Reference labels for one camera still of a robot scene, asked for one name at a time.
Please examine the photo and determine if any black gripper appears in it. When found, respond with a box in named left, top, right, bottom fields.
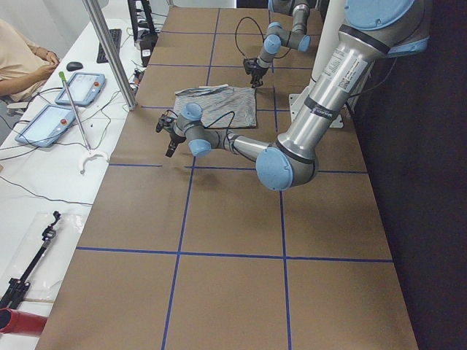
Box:
left=250, top=63, right=266, bottom=88
left=166, top=125, right=186, bottom=158

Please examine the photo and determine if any navy white striped polo shirt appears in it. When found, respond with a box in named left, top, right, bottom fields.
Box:
left=174, top=84, right=257, bottom=128

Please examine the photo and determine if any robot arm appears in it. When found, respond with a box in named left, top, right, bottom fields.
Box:
left=155, top=1, right=433, bottom=190
left=244, top=0, right=317, bottom=88

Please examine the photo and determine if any upper small circuit board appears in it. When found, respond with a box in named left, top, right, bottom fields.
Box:
left=133, top=69, right=144, bottom=84

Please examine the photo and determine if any silver grabber claw tool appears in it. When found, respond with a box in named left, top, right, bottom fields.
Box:
left=58, top=71, right=109, bottom=175

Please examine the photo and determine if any upper teach pendant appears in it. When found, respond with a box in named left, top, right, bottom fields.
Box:
left=59, top=71, right=106, bottom=107

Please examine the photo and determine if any teach pendant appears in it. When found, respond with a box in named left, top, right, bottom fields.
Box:
left=15, top=104, right=75, bottom=147
left=59, top=71, right=106, bottom=107

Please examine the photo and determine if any black box with white label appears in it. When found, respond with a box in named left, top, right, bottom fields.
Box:
left=139, top=31, right=158, bottom=67

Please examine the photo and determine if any black keyboard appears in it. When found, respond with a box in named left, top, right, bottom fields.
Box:
left=96, top=28, right=123, bottom=63

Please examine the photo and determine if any black computer mouse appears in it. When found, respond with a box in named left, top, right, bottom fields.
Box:
left=66, top=61, right=83, bottom=71

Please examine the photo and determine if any lower teach pendant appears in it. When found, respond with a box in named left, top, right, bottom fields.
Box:
left=15, top=104, right=75, bottom=147

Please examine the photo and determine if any seated person in beige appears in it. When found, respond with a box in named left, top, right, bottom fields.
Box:
left=1, top=20, right=60, bottom=102

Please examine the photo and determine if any clear plastic sheet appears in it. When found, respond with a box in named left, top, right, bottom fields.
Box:
left=1, top=212, right=88, bottom=303

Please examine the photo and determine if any black folded tripod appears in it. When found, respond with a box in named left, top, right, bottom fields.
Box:
left=0, top=210, right=62, bottom=311

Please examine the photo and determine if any red fire extinguisher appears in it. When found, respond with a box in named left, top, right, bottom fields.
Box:
left=1, top=308, right=47, bottom=337

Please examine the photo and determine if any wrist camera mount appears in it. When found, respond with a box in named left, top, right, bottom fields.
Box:
left=243, top=58, right=257, bottom=75
left=155, top=113, right=177, bottom=133

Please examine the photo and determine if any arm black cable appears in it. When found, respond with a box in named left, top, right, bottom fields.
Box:
left=234, top=16, right=293, bottom=61
left=202, top=111, right=236, bottom=147

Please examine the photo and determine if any aluminium frame post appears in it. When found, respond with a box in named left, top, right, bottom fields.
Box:
left=82, top=0, right=136, bottom=111

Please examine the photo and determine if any black step stool frame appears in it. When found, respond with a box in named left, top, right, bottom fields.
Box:
left=127, top=0, right=158, bottom=46

